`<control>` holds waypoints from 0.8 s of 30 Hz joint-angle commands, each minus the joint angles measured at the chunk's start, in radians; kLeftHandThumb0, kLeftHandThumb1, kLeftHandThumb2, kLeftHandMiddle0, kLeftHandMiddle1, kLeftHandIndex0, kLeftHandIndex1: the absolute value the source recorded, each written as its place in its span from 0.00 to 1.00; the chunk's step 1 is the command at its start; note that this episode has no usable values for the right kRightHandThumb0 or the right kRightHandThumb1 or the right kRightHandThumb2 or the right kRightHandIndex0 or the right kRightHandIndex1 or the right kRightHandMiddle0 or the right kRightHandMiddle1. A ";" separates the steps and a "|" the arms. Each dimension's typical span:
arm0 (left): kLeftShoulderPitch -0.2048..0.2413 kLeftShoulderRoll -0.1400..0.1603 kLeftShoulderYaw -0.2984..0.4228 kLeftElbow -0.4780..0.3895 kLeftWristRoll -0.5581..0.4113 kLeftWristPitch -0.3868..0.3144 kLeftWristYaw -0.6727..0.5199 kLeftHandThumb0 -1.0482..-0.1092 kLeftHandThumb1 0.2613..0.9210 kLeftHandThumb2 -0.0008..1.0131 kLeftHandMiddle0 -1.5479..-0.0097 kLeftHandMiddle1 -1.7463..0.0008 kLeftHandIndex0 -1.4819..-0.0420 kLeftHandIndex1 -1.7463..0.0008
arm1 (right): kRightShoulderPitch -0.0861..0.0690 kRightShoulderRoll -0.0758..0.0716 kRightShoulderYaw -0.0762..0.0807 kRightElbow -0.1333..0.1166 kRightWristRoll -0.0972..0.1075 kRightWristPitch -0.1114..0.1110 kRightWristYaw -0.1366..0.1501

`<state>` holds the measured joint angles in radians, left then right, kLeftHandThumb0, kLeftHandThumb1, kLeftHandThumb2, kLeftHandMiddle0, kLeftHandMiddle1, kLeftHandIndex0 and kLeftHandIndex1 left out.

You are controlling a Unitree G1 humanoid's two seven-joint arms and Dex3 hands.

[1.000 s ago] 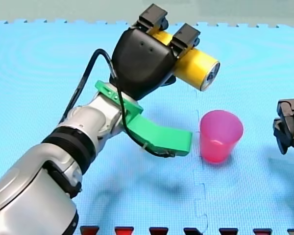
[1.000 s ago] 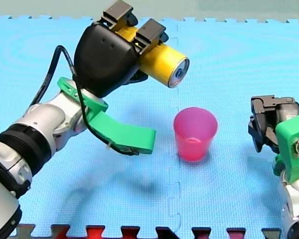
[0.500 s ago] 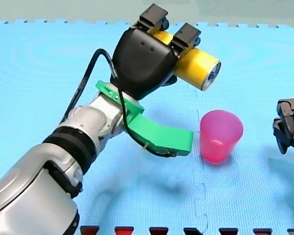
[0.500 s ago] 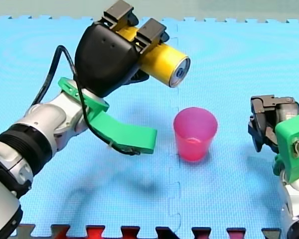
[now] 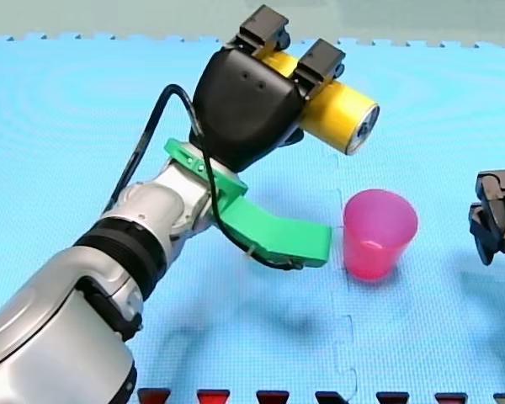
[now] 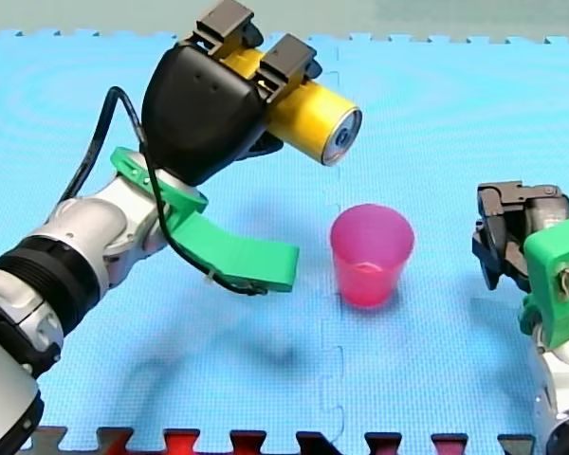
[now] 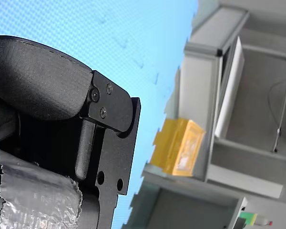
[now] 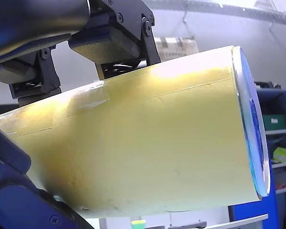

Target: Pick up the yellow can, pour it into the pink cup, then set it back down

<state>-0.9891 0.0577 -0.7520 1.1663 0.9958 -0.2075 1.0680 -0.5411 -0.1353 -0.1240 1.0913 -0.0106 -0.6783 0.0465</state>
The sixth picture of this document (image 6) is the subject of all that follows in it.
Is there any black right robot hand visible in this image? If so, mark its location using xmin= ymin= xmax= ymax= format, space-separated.
xmin=471 ymin=179 xmax=569 ymax=291

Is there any pink plastic cup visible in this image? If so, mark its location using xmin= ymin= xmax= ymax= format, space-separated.
xmin=330 ymin=203 xmax=415 ymax=309

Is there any yellow drink can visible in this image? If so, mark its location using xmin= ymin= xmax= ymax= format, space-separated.
xmin=217 ymin=46 xmax=363 ymax=167

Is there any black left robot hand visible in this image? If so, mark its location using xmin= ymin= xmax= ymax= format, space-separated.
xmin=140 ymin=0 xmax=322 ymax=187

